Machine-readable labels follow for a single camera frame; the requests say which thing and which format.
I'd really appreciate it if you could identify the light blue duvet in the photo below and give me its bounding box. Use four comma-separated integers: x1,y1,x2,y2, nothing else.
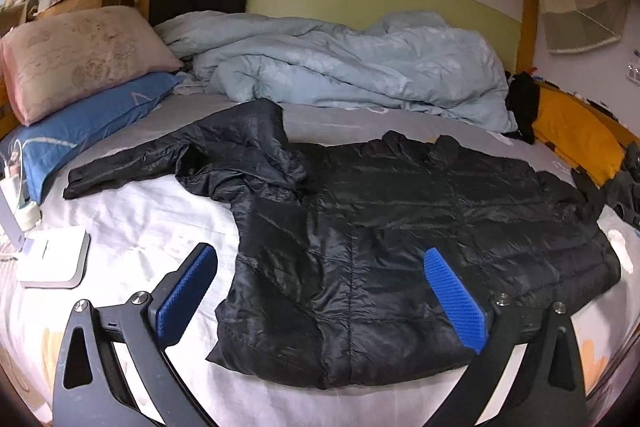
155,11,518,135

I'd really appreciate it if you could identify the yellow garment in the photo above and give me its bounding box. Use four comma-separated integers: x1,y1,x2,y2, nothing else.
531,83,631,180

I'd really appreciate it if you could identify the grey printed bed sheet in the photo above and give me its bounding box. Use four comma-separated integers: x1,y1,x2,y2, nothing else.
0,92,640,427

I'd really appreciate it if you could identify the white flat box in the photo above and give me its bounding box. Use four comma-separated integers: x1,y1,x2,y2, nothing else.
16,227,92,290

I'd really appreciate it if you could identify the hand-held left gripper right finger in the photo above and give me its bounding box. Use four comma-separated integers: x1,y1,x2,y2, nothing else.
422,248,587,427

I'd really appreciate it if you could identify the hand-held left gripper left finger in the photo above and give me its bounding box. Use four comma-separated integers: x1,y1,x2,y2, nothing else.
52,243,219,427

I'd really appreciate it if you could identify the white wall socket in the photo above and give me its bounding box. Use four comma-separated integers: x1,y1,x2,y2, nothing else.
622,49,640,84

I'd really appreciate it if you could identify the hanging mesh net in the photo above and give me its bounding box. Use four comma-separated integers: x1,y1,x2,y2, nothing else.
532,0,636,55

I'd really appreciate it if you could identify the pink pillow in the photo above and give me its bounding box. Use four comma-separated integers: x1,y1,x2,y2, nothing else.
0,5,185,126

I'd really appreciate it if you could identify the black puffer jacket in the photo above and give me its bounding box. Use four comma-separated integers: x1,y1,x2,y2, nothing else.
63,98,622,390

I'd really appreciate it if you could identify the white power adapter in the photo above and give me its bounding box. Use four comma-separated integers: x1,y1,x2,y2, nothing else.
14,201,42,232

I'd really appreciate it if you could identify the black garment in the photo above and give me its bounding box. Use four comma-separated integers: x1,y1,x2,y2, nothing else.
504,72,541,145

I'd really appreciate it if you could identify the dark grey garment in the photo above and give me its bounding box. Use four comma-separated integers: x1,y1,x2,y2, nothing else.
570,142,640,230

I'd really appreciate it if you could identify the wooden bed frame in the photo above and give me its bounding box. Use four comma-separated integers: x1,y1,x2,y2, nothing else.
62,0,640,158

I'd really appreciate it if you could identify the blue pillow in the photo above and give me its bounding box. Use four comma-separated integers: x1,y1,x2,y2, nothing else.
0,72,187,205

